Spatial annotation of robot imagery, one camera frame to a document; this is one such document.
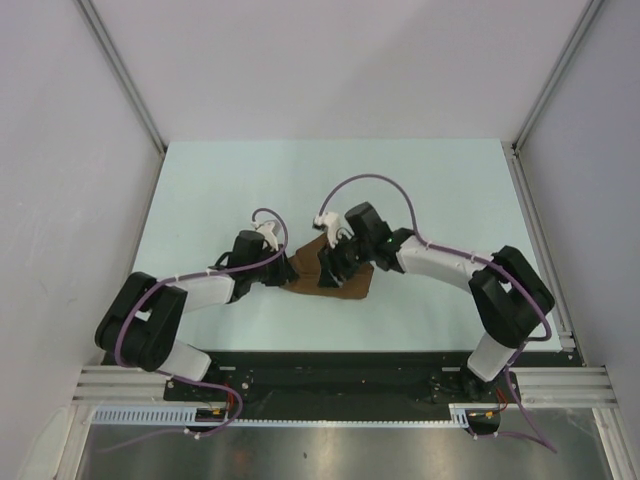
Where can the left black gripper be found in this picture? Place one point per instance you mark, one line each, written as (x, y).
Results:
(284, 272)

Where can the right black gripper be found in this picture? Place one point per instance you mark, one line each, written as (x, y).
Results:
(332, 263)

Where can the brown cloth napkin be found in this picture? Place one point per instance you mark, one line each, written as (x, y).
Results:
(307, 265)

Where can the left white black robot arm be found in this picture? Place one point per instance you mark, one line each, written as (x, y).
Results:
(141, 325)

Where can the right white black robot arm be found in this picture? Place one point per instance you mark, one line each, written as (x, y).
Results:
(510, 297)

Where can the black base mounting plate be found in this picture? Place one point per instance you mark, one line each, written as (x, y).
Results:
(259, 381)

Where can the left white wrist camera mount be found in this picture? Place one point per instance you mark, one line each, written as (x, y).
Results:
(269, 230)

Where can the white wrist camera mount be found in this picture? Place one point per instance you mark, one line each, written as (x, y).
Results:
(330, 224)
(269, 230)

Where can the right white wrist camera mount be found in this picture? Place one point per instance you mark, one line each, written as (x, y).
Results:
(330, 224)

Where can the aluminium front rail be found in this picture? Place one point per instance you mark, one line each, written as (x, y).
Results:
(540, 387)

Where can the aluminium rail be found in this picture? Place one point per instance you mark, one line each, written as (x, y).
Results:
(561, 314)
(540, 387)

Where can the right side aluminium rail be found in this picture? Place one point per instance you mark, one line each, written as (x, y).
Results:
(561, 314)

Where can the left aluminium corner post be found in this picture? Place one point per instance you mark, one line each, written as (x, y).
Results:
(108, 48)

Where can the aluminium corner post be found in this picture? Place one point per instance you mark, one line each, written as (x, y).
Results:
(108, 48)
(577, 37)

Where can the right aluminium corner post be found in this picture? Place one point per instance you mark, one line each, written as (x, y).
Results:
(577, 37)

